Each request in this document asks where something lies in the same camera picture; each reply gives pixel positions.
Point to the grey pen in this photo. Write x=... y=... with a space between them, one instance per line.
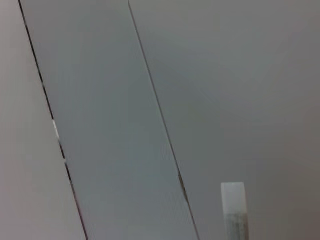
x=233 y=207

